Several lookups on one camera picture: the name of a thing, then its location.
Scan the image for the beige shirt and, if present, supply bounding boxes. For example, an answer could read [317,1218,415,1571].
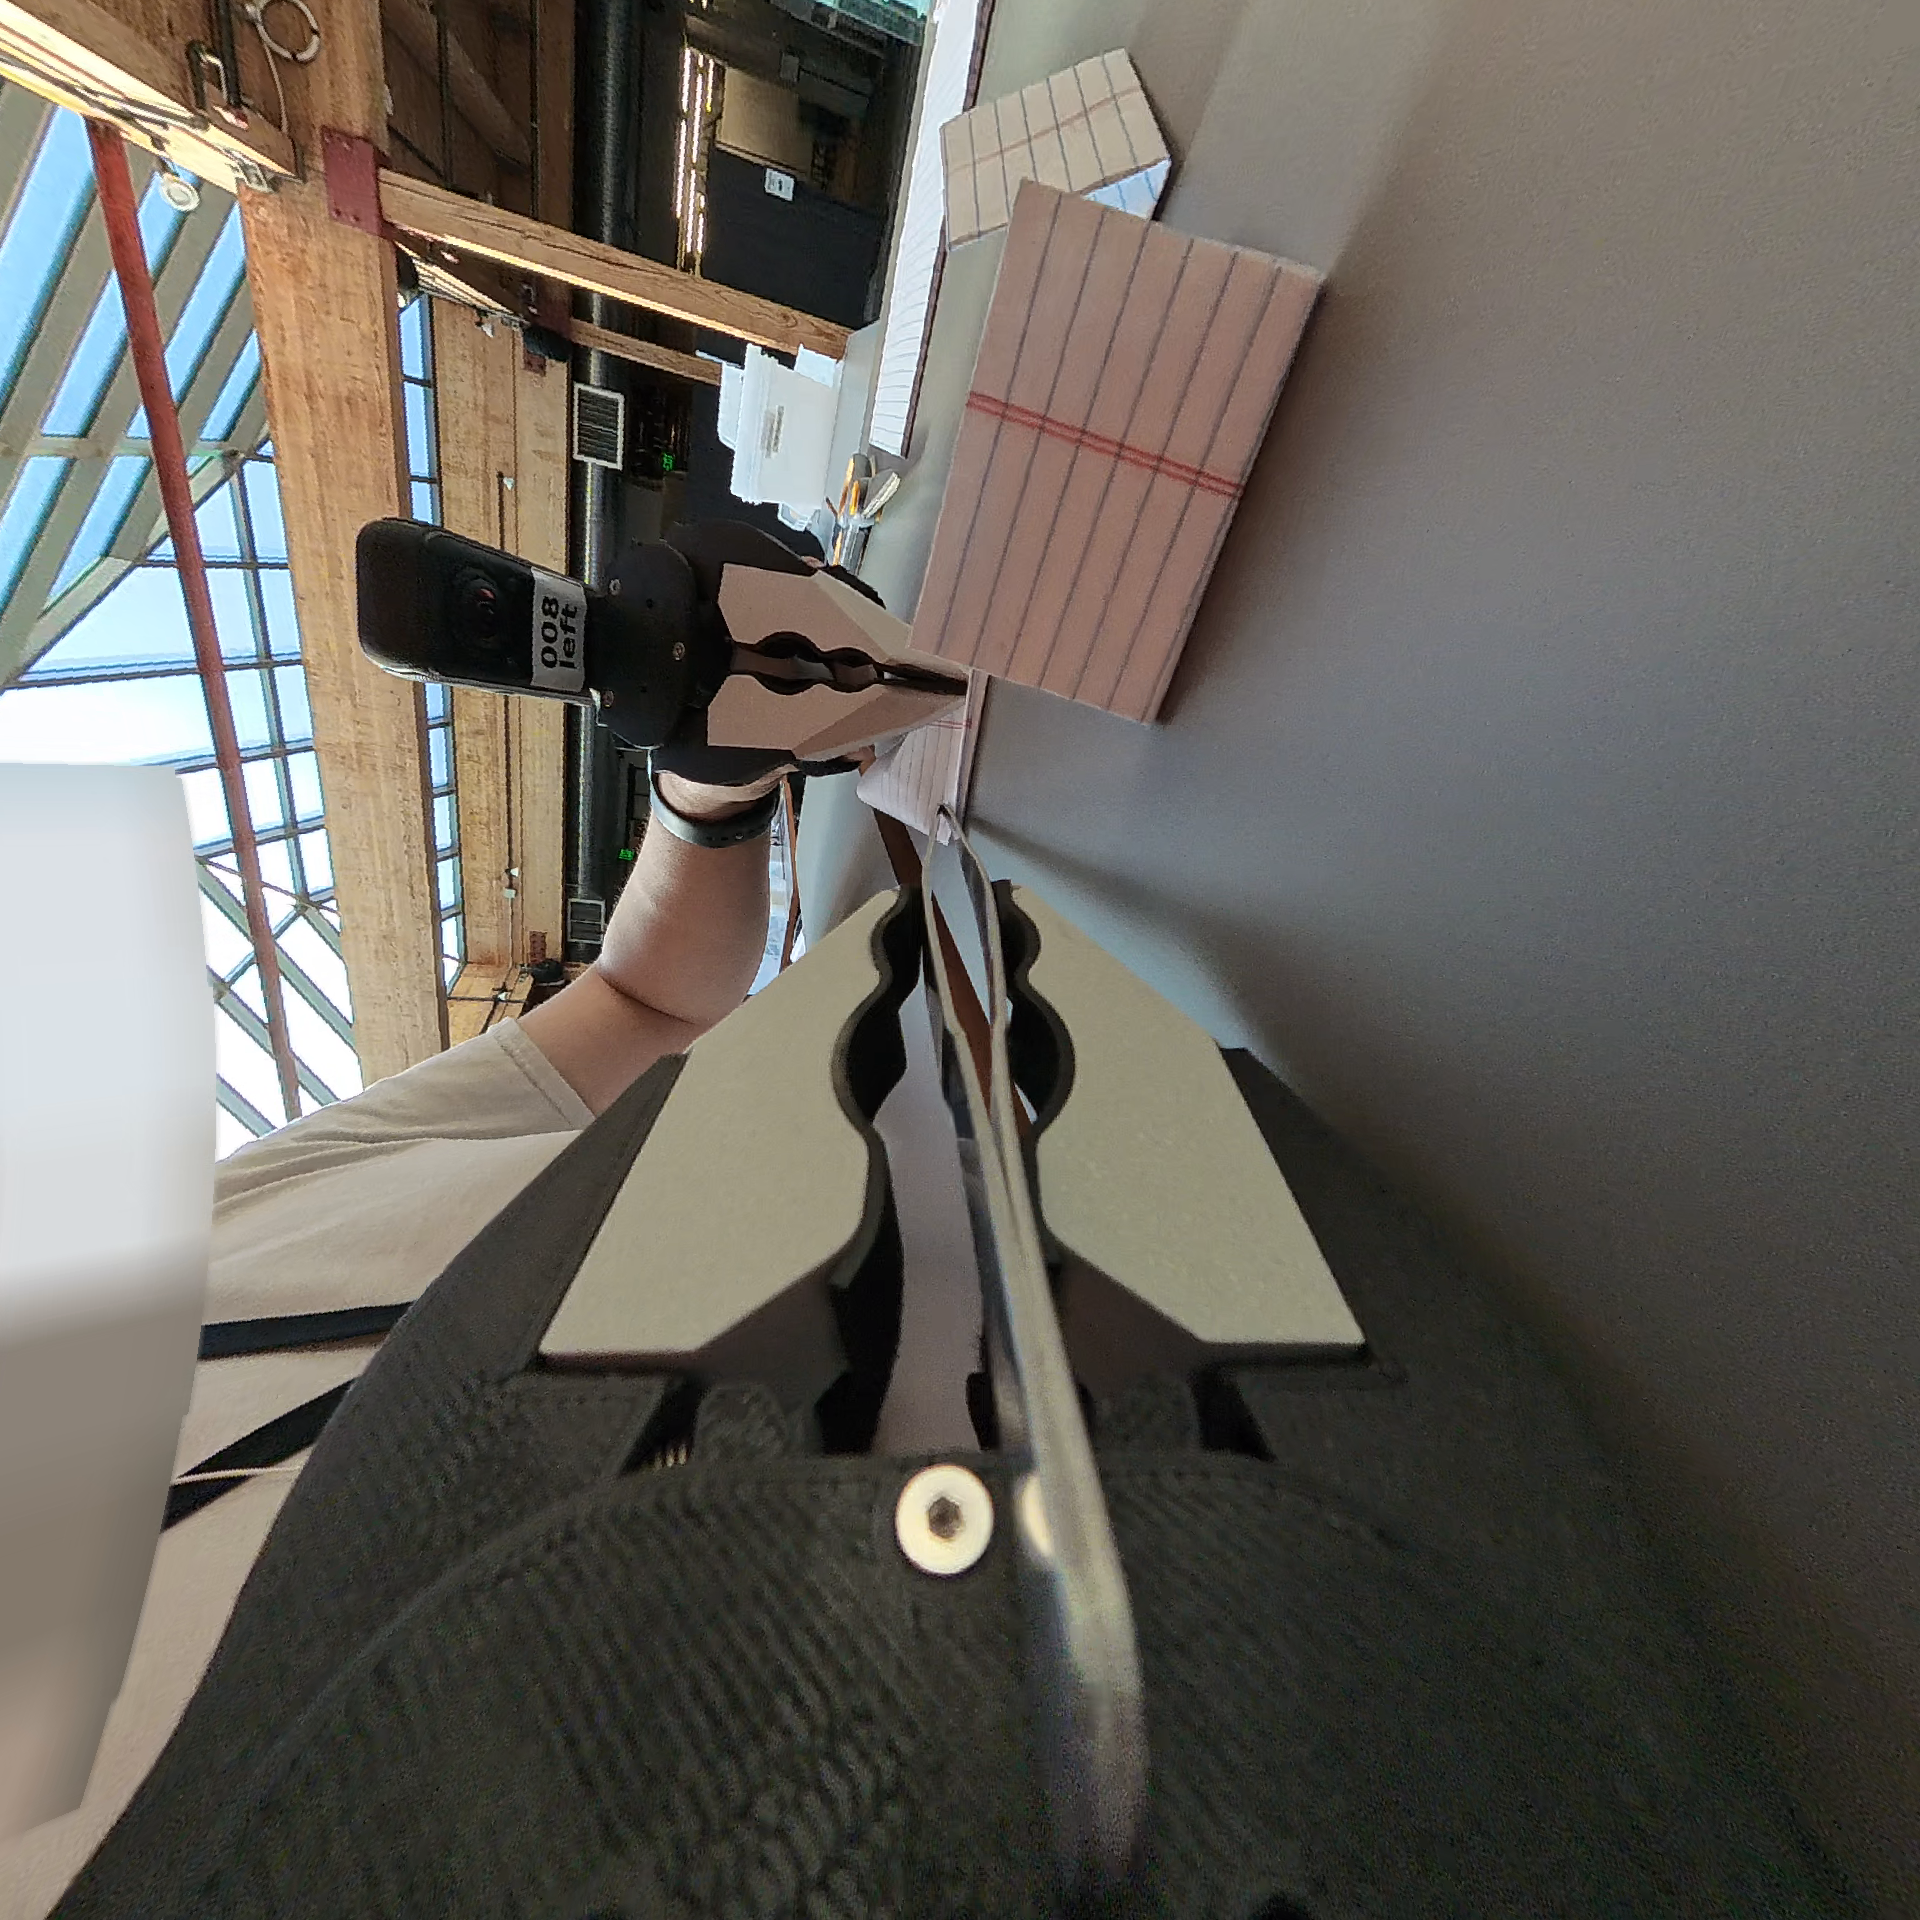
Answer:
[0,1036,601,1920]

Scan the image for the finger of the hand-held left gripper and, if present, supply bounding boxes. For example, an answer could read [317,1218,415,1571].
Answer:
[709,663,970,762]
[714,560,971,688]

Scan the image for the red metal bracket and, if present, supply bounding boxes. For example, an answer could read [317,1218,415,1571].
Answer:
[321,127,394,231]

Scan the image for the person's left forearm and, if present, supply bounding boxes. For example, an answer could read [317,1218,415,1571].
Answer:
[516,810,788,1120]

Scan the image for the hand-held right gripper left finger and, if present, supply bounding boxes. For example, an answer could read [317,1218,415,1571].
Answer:
[539,885,921,1453]

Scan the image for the lined paper sheet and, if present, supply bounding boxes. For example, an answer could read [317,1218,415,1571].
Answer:
[911,180,1327,727]
[858,675,988,846]

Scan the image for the long lined legal pad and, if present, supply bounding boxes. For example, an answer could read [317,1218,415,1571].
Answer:
[871,0,995,452]

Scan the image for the metal tweezers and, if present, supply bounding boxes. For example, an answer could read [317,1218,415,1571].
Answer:
[919,810,1151,1906]

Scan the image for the window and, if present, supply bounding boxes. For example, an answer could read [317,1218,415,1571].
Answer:
[0,75,362,1156]

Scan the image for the wooden beam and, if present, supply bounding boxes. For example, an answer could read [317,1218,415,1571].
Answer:
[376,165,858,360]

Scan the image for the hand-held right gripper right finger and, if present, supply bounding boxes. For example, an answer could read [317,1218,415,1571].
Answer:
[991,882,1367,1374]

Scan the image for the red pipe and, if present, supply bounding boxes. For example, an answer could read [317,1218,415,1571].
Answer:
[87,119,303,1124]

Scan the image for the dark wristband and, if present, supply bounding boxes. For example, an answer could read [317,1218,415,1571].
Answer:
[648,767,786,852]

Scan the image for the white grid-creased folded paper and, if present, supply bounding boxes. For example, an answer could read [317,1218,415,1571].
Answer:
[940,47,1178,244]

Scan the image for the black neck strap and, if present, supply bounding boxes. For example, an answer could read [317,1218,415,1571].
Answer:
[162,1302,415,1532]

